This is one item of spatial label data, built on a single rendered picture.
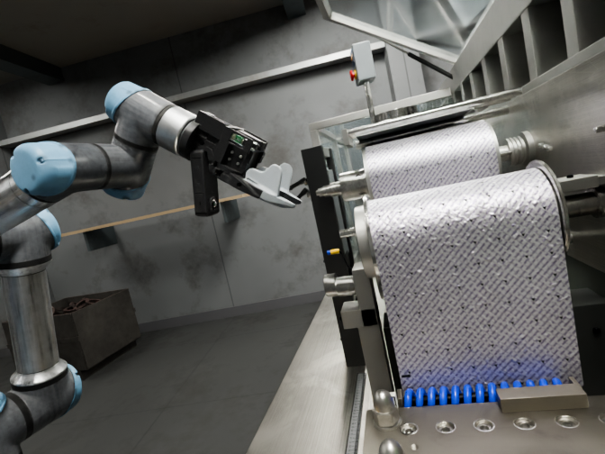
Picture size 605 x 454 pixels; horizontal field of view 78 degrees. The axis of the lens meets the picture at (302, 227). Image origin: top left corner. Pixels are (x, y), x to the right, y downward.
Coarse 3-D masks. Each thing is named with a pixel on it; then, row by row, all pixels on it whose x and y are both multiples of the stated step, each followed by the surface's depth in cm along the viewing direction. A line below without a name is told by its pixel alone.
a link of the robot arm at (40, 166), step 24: (24, 144) 52; (48, 144) 53; (72, 144) 56; (96, 144) 60; (24, 168) 52; (48, 168) 51; (72, 168) 54; (96, 168) 58; (0, 192) 58; (24, 192) 53; (48, 192) 53; (72, 192) 57; (0, 216) 60; (24, 216) 61
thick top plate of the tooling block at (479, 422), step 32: (416, 416) 50; (448, 416) 48; (480, 416) 47; (512, 416) 46; (544, 416) 45; (576, 416) 44; (416, 448) 45; (448, 448) 43; (480, 448) 42; (512, 448) 41; (544, 448) 40; (576, 448) 39
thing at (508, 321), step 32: (544, 256) 49; (384, 288) 54; (416, 288) 53; (448, 288) 52; (480, 288) 51; (512, 288) 50; (544, 288) 49; (416, 320) 54; (448, 320) 53; (480, 320) 52; (512, 320) 51; (544, 320) 50; (416, 352) 54; (448, 352) 53; (480, 352) 52; (512, 352) 51; (544, 352) 51; (576, 352) 50; (416, 384) 55; (448, 384) 54; (512, 384) 52
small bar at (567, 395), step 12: (564, 384) 47; (576, 384) 46; (504, 396) 47; (516, 396) 47; (528, 396) 46; (540, 396) 46; (552, 396) 45; (564, 396) 45; (576, 396) 45; (504, 408) 47; (516, 408) 46; (528, 408) 46; (540, 408) 46; (552, 408) 46; (564, 408) 45
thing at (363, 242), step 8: (360, 208) 58; (360, 216) 56; (360, 224) 55; (360, 232) 55; (360, 240) 54; (360, 248) 54; (368, 248) 54; (360, 256) 55; (368, 256) 54; (368, 264) 55; (368, 272) 56
